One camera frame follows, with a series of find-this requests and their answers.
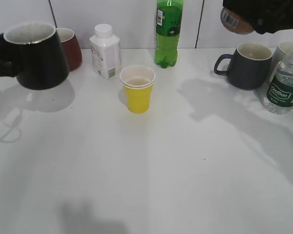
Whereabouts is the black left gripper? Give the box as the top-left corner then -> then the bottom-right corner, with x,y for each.
0,33 -> 21,78

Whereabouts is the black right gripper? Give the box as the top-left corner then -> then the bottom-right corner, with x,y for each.
223,0 -> 293,34

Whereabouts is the brown coffee drink bottle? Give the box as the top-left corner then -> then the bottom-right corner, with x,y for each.
220,7 -> 254,35

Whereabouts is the black ceramic mug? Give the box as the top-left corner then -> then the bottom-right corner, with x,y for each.
3,21 -> 69,90

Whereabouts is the yellow paper cup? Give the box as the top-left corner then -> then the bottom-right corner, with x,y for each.
120,65 -> 156,114

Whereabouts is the white ceramic mug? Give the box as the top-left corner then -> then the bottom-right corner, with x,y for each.
267,41 -> 293,83

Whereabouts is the dark grey ceramic mug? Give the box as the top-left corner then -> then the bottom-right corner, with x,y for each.
213,43 -> 272,90

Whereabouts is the dark red ceramic mug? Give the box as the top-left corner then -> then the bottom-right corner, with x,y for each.
57,28 -> 83,71

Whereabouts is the clear water bottle green label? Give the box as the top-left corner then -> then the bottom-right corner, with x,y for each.
262,42 -> 293,115

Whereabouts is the green soda bottle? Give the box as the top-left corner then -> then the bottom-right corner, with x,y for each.
154,0 -> 184,68

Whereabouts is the white milk carton bottle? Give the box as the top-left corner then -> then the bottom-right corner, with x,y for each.
89,24 -> 122,79

